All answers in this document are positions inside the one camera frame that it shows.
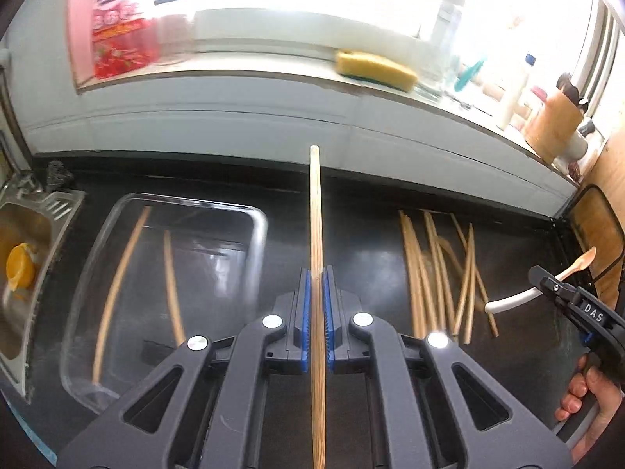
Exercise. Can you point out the stainless steel sink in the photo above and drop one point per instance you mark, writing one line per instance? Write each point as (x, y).
(29, 224)

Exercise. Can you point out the wooden utensil holder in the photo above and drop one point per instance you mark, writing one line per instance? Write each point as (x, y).
(554, 127)

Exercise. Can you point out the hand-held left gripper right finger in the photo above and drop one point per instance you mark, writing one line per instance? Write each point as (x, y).
(328, 325)

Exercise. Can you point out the white plastic bottle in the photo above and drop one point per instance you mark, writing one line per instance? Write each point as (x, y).
(512, 93)

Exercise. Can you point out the wooden chopstick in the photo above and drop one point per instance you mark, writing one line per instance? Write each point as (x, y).
(122, 273)
(317, 229)

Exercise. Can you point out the yellow plastic cup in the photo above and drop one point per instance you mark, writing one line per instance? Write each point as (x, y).
(19, 266)

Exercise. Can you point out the white cup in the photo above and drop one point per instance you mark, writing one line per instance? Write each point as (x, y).
(576, 149)

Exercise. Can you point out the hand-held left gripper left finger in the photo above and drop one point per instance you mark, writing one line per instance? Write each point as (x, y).
(305, 325)

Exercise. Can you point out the red printed packet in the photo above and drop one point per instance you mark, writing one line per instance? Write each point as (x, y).
(122, 24)

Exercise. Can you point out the blue lidded clear container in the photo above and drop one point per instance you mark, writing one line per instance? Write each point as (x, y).
(171, 0)

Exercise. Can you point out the clear glass baking dish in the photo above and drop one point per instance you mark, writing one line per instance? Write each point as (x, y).
(210, 234)

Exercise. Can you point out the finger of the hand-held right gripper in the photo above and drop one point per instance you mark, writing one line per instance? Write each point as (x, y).
(549, 283)

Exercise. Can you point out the dark steel wool scrubber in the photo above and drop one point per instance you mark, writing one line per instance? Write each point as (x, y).
(58, 176)

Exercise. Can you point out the yellow and green sponge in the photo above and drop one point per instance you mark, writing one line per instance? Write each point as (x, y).
(376, 71)

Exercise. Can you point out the pile of wooden chopsticks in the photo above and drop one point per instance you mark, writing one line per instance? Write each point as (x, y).
(417, 273)

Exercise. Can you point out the person's right hand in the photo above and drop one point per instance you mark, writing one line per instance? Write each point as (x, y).
(578, 391)

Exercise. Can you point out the teal plastic item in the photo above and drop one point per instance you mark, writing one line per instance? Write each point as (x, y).
(468, 75)

